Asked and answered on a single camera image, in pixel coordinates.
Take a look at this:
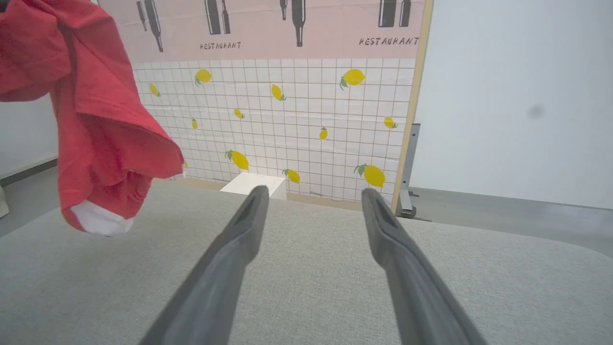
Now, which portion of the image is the white box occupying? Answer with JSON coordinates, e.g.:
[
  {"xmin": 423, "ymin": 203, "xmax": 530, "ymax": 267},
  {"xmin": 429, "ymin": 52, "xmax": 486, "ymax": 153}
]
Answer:
[{"xmin": 220, "ymin": 172, "xmax": 288, "ymax": 201}]

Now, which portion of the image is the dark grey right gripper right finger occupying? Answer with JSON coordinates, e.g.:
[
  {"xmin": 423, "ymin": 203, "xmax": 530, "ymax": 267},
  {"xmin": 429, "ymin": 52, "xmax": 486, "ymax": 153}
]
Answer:
[{"xmin": 361, "ymin": 188, "xmax": 488, "ymax": 345}]

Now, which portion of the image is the lemon print restaurant backdrop panel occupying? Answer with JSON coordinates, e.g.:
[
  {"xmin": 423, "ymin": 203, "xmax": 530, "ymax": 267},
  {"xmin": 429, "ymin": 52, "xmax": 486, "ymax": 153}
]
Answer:
[{"xmin": 96, "ymin": 0, "xmax": 435, "ymax": 215}]

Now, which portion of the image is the red garment with white trim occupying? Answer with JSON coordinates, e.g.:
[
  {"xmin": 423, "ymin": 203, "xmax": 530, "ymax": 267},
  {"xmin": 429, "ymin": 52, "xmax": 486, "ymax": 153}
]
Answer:
[{"xmin": 0, "ymin": 0, "xmax": 186, "ymax": 238}]

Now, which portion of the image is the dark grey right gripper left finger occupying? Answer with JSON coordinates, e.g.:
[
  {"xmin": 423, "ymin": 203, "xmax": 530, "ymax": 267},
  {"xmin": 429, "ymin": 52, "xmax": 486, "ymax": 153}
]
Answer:
[{"xmin": 139, "ymin": 185, "xmax": 270, "ymax": 345}]

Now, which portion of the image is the grey metal panel bracket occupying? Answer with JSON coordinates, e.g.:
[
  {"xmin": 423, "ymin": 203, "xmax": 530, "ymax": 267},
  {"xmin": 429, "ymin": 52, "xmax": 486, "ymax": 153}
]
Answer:
[{"xmin": 397, "ymin": 123, "xmax": 422, "ymax": 219}]

